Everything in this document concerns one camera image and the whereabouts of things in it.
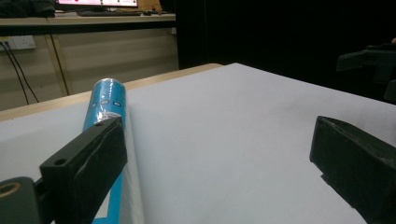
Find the computer monitor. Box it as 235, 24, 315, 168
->
55, 0, 139, 11

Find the dark bag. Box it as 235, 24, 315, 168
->
0, 0, 57, 19

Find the white table sheet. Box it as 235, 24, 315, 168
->
0, 63, 396, 224

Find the black curtain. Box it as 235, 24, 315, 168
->
174, 0, 396, 105

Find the white wall socket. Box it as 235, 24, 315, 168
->
0, 35, 36, 51

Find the black keyboard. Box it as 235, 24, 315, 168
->
76, 10, 143, 18

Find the beige office desk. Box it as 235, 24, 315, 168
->
0, 12, 180, 112

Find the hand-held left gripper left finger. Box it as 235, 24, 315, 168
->
39, 116, 129, 224

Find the black cable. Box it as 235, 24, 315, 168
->
0, 41, 31, 105
3, 41, 40, 104

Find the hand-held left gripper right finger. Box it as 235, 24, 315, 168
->
309, 115, 396, 224

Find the blue plastic-wrapped roll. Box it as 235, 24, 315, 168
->
81, 77, 146, 224

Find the cardboard box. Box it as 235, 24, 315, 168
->
136, 0, 163, 13

